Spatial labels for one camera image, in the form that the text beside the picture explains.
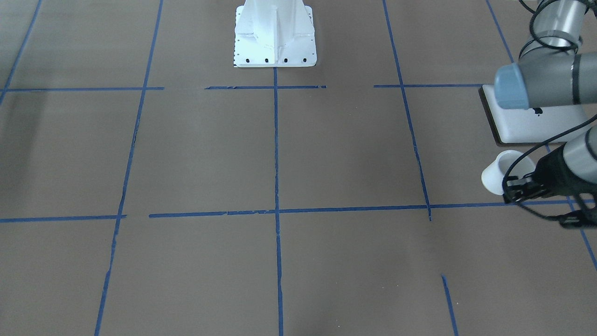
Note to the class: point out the white paper cup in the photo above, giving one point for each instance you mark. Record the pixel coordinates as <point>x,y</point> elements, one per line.
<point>493,175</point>

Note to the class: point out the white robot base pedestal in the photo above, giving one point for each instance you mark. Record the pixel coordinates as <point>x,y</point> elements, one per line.
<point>274,33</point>

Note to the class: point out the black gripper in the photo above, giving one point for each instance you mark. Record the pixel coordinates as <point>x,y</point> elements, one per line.
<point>551,175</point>

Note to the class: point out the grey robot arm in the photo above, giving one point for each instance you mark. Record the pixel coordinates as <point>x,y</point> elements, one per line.
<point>551,73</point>

